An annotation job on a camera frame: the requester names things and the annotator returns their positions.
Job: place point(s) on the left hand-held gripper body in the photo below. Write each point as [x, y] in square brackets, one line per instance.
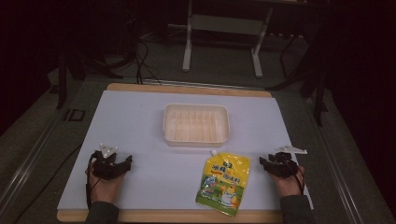
[104, 166]

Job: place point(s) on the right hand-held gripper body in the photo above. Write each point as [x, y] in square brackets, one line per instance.
[285, 163]

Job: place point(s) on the yellow spout pouch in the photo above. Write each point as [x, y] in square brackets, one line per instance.
[225, 174]

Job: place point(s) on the white plastic tray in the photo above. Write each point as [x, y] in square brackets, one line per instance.
[196, 124]

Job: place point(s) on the person's right hand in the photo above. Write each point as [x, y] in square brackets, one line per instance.
[288, 185]

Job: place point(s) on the person's left hand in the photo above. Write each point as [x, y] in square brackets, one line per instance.
[106, 189]

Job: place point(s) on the white table mat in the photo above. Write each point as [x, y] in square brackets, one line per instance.
[149, 124]

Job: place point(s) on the black metal stand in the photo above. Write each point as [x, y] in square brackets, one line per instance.
[77, 62]
[311, 81]

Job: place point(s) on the white metal stand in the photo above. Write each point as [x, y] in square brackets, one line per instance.
[224, 25]

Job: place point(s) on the grey metal rail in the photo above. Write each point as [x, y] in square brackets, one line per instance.
[28, 155]
[337, 174]

